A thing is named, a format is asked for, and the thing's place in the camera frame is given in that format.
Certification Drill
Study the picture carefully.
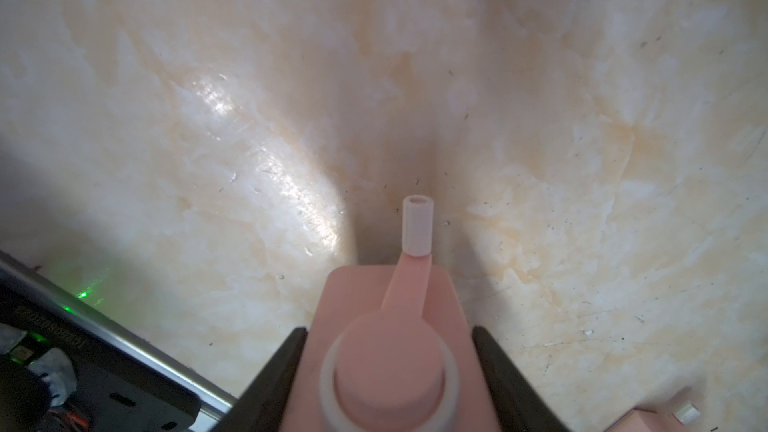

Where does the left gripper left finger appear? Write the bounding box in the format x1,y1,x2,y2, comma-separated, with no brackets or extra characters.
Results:
211,327,308,432

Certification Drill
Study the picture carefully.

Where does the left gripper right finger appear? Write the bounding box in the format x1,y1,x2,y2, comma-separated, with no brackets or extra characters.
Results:
472,326,569,432

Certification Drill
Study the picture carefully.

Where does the pink sharpener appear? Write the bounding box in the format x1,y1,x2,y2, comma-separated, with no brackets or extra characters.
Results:
280,195,500,431
606,387,703,432

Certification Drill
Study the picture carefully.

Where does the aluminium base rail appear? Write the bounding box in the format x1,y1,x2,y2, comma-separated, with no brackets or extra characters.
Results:
1,253,236,431

